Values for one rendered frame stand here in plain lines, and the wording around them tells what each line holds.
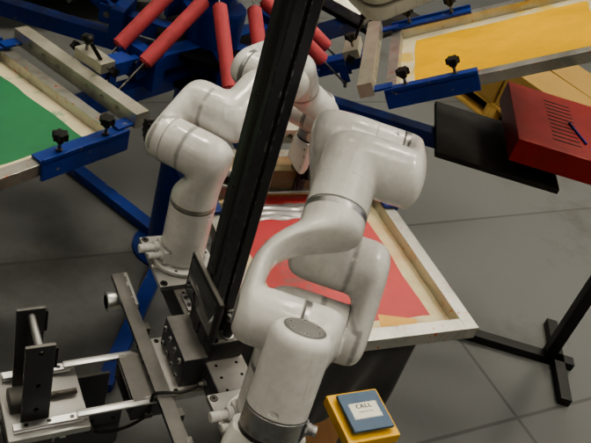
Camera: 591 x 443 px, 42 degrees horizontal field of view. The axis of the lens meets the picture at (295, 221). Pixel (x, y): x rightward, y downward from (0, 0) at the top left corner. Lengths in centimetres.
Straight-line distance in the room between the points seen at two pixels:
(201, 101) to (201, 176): 16
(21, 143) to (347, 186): 142
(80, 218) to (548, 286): 231
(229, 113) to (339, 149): 53
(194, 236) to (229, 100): 28
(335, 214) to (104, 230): 258
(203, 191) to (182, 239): 13
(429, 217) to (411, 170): 316
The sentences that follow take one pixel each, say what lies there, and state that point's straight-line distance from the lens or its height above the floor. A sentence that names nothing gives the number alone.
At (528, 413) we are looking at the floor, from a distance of 343.
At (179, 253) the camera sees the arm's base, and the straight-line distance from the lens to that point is 162.
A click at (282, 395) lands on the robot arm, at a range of 87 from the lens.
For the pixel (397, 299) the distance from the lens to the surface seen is 206.
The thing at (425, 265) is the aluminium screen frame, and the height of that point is 99.
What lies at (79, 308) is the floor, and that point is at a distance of 315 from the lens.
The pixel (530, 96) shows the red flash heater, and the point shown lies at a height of 110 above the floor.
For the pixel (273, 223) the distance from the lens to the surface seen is 215.
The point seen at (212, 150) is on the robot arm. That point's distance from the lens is 148.
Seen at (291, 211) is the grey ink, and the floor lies 96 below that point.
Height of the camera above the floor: 224
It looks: 36 degrees down
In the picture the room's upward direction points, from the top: 18 degrees clockwise
